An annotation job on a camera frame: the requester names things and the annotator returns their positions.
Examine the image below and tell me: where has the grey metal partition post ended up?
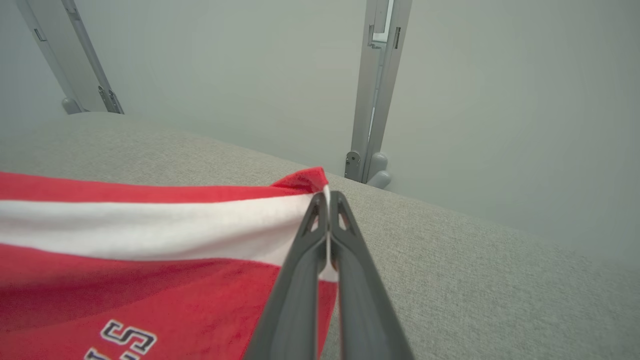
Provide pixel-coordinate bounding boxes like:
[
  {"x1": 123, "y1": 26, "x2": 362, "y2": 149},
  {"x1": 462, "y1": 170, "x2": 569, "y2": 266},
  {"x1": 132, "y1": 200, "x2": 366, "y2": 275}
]
[
  {"x1": 14, "y1": 0, "x2": 125, "y2": 116},
  {"x1": 343, "y1": 0, "x2": 414, "y2": 190}
]

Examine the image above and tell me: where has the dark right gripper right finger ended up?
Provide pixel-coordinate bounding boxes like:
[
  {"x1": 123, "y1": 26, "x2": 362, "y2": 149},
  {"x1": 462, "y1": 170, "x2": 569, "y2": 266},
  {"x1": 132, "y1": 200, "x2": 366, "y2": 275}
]
[{"x1": 327, "y1": 190, "x2": 416, "y2": 360}]

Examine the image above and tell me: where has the red white basketball jersey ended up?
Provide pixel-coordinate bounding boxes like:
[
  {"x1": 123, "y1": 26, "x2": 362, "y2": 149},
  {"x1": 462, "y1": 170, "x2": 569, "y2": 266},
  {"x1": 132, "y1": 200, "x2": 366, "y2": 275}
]
[{"x1": 0, "y1": 166, "x2": 342, "y2": 360}]

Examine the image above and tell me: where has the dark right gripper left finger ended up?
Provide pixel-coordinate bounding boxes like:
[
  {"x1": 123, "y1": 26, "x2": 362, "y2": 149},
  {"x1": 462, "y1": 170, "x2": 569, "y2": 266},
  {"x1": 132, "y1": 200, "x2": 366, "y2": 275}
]
[{"x1": 243, "y1": 192, "x2": 331, "y2": 360}]

